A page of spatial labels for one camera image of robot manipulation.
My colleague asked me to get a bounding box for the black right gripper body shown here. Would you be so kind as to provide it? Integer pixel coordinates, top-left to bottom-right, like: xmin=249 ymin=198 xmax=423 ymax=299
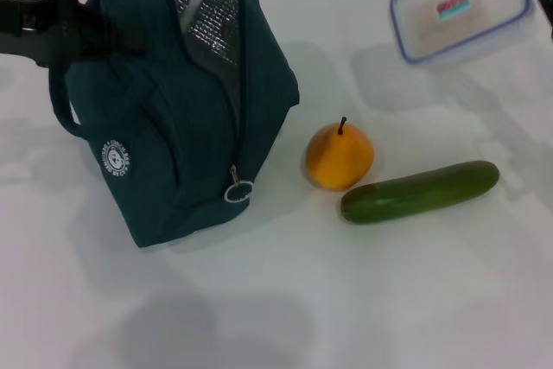
xmin=537 ymin=0 xmax=553 ymax=41

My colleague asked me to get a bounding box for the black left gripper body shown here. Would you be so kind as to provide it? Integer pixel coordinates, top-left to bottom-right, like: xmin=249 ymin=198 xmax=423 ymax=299
xmin=0 ymin=0 xmax=109 ymax=70

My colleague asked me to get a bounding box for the clear blue-rimmed food box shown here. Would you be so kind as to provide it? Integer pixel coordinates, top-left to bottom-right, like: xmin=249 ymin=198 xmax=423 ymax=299
xmin=390 ymin=0 xmax=533 ymax=64

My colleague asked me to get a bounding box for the dark teal insulated lunch bag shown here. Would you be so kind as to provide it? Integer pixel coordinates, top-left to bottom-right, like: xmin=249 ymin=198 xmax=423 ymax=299
xmin=48 ymin=0 xmax=301 ymax=250

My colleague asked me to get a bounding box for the metal zipper pull ring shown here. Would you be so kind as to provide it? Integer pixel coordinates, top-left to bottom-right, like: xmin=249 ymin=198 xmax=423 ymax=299
xmin=223 ymin=164 xmax=254 ymax=204

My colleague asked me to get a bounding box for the green cucumber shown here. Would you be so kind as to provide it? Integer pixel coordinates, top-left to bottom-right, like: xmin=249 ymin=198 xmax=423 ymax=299
xmin=340 ymin=160 xmax=501 ymax=226

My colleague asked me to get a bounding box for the orange yellow pear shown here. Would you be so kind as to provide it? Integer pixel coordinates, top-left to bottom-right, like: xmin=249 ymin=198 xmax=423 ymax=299
xmin=305 ymin=116 xmax=375 ymax=192

